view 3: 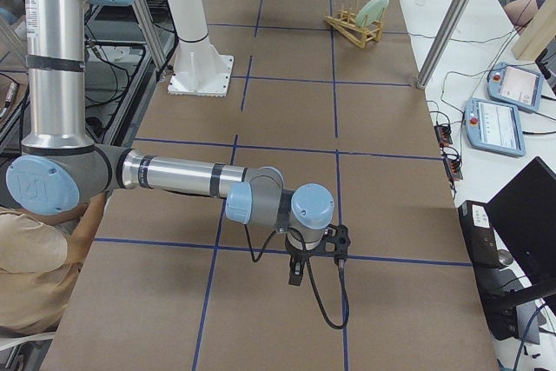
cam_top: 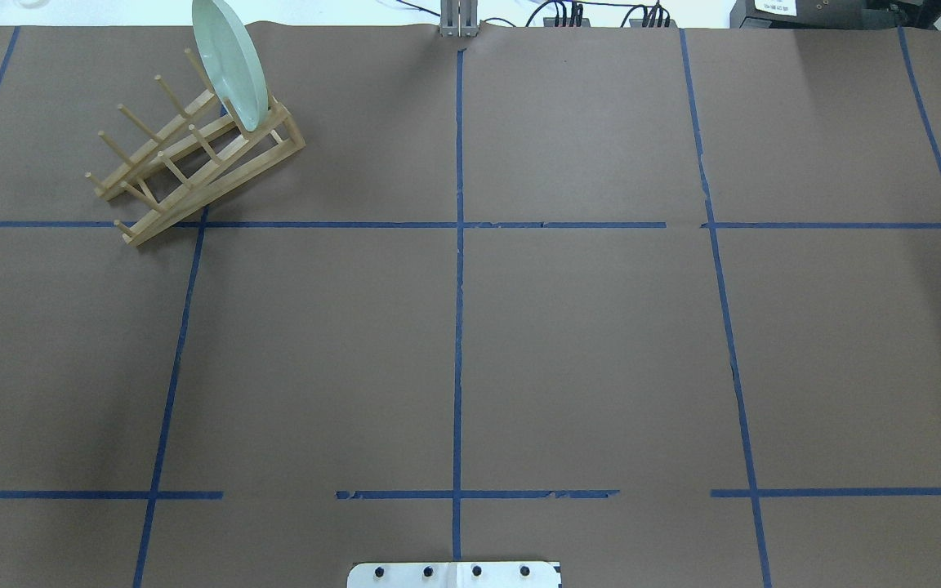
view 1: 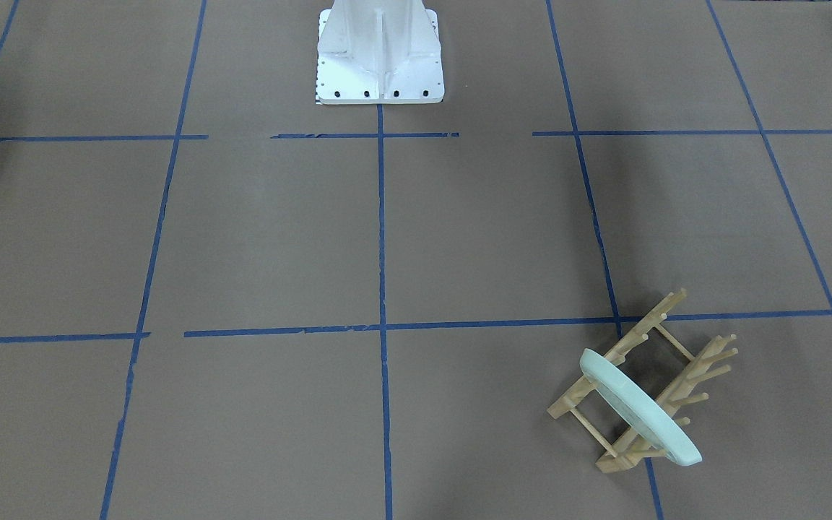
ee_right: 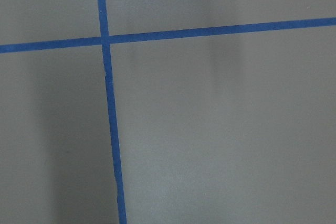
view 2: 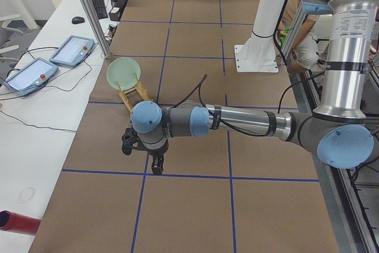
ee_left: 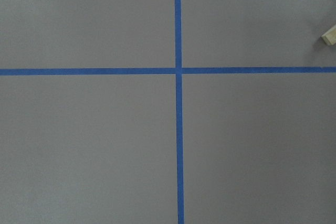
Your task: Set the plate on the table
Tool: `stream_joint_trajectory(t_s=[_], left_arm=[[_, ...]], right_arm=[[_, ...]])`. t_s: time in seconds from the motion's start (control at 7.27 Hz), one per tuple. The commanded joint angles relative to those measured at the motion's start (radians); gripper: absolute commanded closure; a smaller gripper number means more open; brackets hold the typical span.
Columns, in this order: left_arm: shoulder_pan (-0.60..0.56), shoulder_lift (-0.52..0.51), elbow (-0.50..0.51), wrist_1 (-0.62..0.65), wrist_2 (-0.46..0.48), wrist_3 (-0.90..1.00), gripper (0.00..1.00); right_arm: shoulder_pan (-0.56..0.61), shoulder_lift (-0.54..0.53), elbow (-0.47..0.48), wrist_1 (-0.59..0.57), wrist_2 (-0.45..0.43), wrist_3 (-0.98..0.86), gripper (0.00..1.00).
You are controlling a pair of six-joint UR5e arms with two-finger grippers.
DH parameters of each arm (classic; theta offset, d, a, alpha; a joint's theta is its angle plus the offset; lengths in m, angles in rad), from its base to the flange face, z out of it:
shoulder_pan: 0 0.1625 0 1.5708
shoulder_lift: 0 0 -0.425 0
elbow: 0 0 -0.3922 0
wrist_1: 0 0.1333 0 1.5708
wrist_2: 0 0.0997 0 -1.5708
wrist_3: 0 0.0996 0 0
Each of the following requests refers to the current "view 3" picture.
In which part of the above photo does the light green plate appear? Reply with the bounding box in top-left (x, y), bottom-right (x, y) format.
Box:
top-left (353, 0), bottom-right (389, 31)

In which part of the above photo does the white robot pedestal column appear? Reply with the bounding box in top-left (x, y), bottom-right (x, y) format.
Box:
top-left (167, 0), bottom-right (234, 97)

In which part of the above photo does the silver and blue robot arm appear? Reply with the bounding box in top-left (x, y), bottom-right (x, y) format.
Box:
top-left (6, 0), bottom-right (341, 285)

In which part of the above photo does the person in tan shirt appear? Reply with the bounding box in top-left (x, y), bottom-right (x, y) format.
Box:
top-left (1, 193), bottom-right (106, 336)

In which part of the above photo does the wooden board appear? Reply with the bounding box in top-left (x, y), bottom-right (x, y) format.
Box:
top-left (507, 0), bottom-right (555, 61)

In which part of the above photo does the far orange adapter box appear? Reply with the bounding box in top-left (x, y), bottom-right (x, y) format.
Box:
top-left (434, 123), bottom-right (453, 147)

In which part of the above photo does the black monitor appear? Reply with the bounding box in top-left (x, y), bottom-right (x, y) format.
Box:
top-left (482, 156), bottom-right (556, 315)

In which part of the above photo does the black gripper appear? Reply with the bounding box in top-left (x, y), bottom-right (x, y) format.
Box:
top-left (285, 238), bottom-right (324, 286)

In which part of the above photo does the far blue teach pendant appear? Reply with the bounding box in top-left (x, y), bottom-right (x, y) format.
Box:
top-left (487, 62), bottom-right (544, 113)

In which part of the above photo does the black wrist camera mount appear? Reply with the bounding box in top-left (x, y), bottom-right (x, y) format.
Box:
top-left (322, 224), bottom-right (351, 270)

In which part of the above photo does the aluminium frame post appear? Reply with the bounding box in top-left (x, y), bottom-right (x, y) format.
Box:
top-left (416, 0), bottom-right (470, 89)

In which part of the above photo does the black desktop box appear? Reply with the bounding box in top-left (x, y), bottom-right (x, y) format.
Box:
top-left (457, 199), bottom-right (556, 341)

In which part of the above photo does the wooden dish rack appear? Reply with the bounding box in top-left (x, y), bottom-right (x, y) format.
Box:
top-left (323, 9), bottom-right (384, 49)

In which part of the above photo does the near blue teach pendant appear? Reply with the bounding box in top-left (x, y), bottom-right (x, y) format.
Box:
top-left (464, 98), bottom-right (526, 157)

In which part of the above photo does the blue teach pendant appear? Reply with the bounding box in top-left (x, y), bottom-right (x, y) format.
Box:
top-left (487, 62), bottom-right (544, 113)
top-left (464, 98), bottom-right (526, 157)

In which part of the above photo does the orange adapter box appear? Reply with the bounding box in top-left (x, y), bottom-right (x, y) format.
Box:
top-left (434, 123), bottom-right (453, 147)
top-left (443, 154), bottom-right (463, 181)

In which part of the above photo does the near orange adapter box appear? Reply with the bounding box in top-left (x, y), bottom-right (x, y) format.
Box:
top-left (443, 154), bottom-right (463, 181)

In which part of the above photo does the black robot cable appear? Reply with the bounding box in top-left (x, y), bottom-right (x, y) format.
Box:
top-left (243, 222), bottom-right (351, 330)

